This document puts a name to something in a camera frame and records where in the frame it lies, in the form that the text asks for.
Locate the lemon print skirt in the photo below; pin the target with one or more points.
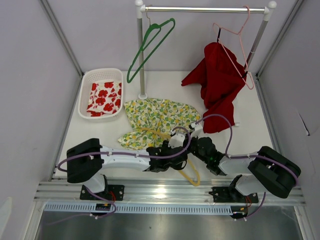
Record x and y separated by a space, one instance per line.
152 120

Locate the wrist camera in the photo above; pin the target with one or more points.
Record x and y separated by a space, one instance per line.
177 140
195 129

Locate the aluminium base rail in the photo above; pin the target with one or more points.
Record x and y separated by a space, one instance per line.
144 191

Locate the red flower print cloth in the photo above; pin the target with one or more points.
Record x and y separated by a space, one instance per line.
104 98

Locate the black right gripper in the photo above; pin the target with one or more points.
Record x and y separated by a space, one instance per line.
194 138

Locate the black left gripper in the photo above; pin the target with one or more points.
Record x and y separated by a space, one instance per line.
165 146

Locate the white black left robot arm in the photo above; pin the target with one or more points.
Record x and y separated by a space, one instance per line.
86 160

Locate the white slotted cable duct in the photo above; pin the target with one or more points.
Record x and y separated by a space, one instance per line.
126 208

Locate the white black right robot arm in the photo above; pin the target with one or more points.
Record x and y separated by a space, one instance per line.
263 171

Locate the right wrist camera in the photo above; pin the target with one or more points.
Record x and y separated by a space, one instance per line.
195 129

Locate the white plastic basket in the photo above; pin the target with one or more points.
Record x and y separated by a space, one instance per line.
98 75

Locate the red garment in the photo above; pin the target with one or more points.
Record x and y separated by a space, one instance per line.
220 77

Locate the white metal clothes rack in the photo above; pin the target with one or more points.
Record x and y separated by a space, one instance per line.
137 66

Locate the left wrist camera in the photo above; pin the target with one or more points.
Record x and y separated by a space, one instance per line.
177 140

